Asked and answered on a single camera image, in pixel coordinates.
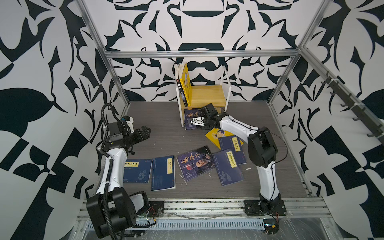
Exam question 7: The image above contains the purple portrait book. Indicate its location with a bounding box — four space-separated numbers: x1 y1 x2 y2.
177 146 216 182
184 109 202 130

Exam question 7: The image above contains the blue book yellow label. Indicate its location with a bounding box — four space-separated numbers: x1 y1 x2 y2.
151 156 176 192
219 136 247 165
213 149 244 186

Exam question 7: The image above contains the large yellow book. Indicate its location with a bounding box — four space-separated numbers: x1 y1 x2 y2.
179 63 192 107

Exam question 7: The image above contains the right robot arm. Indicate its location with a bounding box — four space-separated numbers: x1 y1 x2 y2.
202 104 284 209

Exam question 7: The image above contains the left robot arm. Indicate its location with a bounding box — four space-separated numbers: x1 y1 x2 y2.
86 115 152 240

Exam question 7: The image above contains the small yellow cartoon book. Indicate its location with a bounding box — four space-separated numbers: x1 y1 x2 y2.
205 128 234 150

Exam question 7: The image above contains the wooden white-framed bookshelf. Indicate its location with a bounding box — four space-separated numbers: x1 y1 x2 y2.
176 66 232 127

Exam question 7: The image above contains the blue book far left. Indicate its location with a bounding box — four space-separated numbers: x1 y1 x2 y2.
123 159 153 184

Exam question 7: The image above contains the black standing book on shelf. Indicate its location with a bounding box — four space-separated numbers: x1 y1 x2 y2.
174 64 188 108

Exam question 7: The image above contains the small green-lit electronics box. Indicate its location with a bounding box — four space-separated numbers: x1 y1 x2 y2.
263 219 280 235

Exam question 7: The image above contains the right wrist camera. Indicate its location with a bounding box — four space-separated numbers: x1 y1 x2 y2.
190 117 205 126

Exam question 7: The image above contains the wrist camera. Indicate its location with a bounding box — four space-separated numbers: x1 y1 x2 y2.
121 116 135 134
190 117 205 126

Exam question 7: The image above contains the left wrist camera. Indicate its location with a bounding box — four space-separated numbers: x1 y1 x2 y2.
121 116 135 134

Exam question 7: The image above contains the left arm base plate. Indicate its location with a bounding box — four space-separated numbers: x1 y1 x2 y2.
137 201 165 218

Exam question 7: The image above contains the black cable left base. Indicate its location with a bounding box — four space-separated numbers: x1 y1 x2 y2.
119 217 157 238

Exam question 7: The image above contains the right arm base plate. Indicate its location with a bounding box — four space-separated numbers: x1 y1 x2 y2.
244 198 287 217

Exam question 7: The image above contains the aluminium front rail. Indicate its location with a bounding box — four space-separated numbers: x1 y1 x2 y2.
71 196 340 232

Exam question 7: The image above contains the wall hook rail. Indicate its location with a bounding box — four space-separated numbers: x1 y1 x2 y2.
320 70 384 145

